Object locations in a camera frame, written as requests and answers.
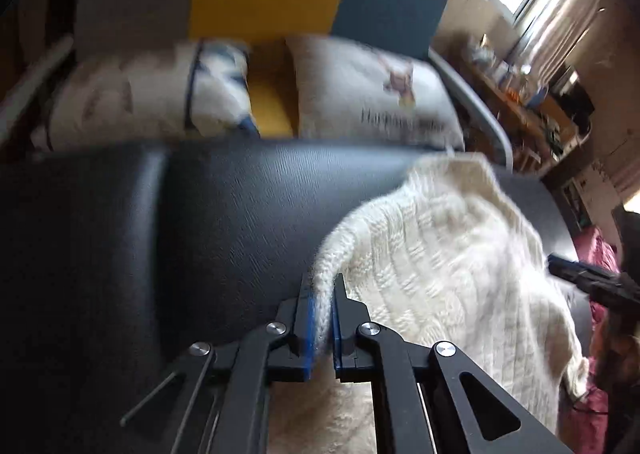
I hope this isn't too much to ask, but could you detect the grey yellow blue sofa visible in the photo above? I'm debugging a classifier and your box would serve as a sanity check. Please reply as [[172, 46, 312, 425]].
[[1, 0, 513, 166]]

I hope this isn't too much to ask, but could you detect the cream knitted sweater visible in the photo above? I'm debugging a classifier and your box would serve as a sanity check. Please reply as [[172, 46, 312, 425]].
[[268, 154, 588, 453]]

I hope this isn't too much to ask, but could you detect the deer print cushion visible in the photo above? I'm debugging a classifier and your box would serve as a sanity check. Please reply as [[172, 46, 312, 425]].
[[286, 36, 464, 151]]

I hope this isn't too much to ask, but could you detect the triangle pattern cushion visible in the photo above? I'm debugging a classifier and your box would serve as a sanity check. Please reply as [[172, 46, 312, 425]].
[[30, 39, 259, 153]]

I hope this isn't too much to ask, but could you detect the patterned window curtain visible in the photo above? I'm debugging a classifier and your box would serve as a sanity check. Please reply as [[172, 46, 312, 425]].
[[509, 0, 601, 83]]

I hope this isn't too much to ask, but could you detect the pink blanket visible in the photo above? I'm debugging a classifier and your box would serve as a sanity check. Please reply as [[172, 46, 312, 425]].
[[570, 226, 620, 453]]

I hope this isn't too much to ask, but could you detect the wooden side table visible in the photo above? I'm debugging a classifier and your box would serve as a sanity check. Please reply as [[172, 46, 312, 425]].
[[460, 60, 586, 177]]

